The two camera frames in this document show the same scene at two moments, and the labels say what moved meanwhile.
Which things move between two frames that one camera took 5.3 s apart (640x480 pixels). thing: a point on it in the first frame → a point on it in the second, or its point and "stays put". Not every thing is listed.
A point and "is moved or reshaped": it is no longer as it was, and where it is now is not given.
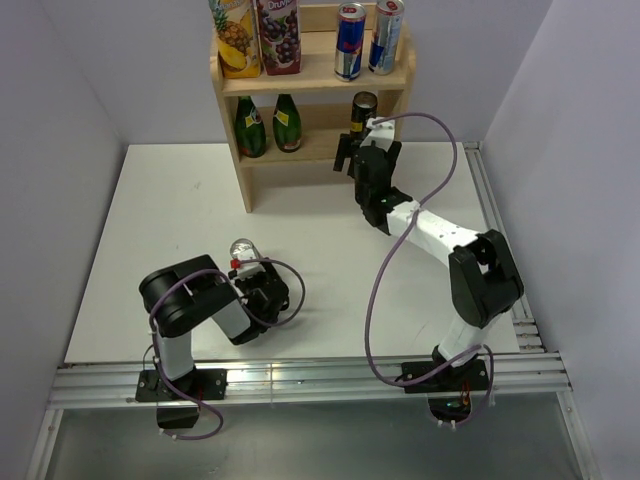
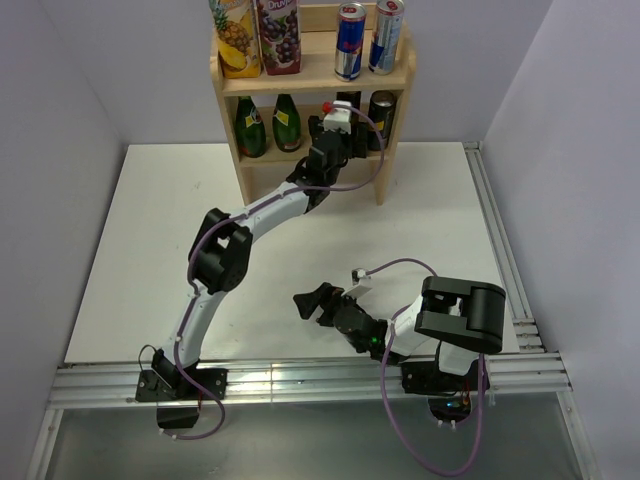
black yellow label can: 364,108 is moved or reshaped
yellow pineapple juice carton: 238,37 stays put
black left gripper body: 248,286 → 346,154
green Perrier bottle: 286,124 stays put
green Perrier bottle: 250,131 stays put
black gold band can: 244,249 is moved or reshaped
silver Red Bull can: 386,36 stays put
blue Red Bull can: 350,41 stays put
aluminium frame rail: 529,379 stays put
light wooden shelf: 281,128 stays put
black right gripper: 342,152 → 327,296
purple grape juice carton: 280,36 stays put
